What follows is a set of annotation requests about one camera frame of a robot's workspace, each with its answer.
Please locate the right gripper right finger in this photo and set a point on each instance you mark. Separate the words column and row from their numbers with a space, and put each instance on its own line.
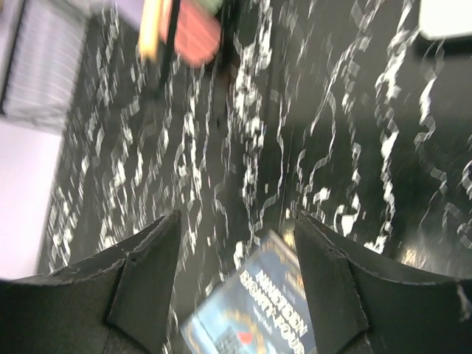
column 364, row 302

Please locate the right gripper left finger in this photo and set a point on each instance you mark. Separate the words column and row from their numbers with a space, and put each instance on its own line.
column 116, row 301

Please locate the Nineteen Eighty-Four book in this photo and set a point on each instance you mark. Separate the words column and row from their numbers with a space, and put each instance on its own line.
column 261, row 308

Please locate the black marble pattern mat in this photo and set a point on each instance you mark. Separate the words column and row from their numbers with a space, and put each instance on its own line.
column 338, row 108

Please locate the pink plastic cup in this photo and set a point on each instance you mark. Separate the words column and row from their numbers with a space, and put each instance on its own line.
column 198, row 33

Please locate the green plastic cup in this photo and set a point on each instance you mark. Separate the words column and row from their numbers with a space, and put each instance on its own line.
column 212, row 7

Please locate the black wire dish rack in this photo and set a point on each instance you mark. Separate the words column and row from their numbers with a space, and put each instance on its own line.
column 47, row 49

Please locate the white whiteboard black frame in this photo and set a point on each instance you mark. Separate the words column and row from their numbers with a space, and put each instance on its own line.
column 445, row 19

